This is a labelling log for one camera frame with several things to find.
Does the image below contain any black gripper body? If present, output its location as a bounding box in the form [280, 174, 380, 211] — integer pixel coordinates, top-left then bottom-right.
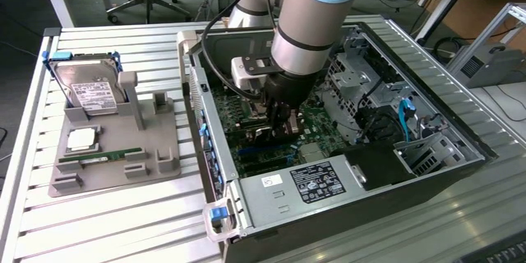
[261, 71, 318, 109]

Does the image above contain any NVIDIA graphics card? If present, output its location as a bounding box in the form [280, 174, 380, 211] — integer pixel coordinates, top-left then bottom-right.
[225, 123, 299, 149]

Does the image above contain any CPU socket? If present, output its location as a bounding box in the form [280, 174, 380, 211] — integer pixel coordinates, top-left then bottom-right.
[243, 98, 271, 122]

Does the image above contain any green motherboard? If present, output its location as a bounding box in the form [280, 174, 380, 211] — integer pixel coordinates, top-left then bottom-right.
[211, 75, 350, 177]

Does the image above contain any silver chipset heatsink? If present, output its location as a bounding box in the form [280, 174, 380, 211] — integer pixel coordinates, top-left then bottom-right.
[298, 145, 330, 163]

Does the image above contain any silver drive cage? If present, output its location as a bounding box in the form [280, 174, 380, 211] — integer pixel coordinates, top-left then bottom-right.
[324, 27, 414, 130]

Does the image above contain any grey power supply unit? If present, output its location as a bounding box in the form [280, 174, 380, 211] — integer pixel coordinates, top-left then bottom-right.
[236, 155, 367, 230]

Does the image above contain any blue case latch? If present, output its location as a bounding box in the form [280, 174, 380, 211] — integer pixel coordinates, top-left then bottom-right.
[208, 208, 228, 224]

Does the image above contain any silver disk bay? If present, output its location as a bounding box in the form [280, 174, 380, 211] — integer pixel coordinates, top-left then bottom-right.
[392, 133, 471, 177]

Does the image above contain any black open PC case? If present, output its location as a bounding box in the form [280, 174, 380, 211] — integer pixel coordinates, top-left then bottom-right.
[176, 22, 499, 263]

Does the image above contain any grey parts rack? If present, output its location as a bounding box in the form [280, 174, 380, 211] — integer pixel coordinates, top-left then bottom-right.
[48, 71, 184, 198]

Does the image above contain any green RAM stick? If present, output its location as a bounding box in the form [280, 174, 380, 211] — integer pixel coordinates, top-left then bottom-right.
[59, 148, 143, 164]

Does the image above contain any black office chair base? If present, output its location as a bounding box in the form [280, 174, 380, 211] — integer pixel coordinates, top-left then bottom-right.
[105, 0, 193, 25]

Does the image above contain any hard disk in blue carrier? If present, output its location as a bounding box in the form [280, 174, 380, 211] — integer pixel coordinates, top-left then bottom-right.
[41, 49, 129, 118]

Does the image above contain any silver CPU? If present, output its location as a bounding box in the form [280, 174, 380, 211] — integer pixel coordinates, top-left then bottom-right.
[67, 129, 99, 153]

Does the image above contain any black tripod pole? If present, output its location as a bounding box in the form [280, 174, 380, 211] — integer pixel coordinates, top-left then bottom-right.
[416, 0, 484, 47]

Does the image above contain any grey computer tower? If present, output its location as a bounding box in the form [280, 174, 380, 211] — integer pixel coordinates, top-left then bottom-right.
[446, 44, 526, 90]

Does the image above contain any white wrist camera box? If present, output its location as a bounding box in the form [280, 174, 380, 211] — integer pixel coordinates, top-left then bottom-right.
[229, 55, 286, 94]

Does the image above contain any black plastic duct cover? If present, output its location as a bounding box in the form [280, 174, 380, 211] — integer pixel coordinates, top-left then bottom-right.
[330, 143, 416, 192]

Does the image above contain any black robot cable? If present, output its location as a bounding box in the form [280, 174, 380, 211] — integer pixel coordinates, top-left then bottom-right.
[200, 0, 271, 101]

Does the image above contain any blue SATA wire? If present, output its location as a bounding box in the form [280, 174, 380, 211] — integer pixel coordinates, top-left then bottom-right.
[396, 99, 416, 145]

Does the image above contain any grey wire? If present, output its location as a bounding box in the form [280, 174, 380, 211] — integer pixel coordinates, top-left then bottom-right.
[414, 112, 450, 136]

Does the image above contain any black coiled cable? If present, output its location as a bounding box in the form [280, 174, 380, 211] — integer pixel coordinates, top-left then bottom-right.
[432, 36, 467, 60]

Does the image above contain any aluminium profile frame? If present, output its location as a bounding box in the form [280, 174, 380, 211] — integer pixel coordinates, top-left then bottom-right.
[446, 2, 526, 70]

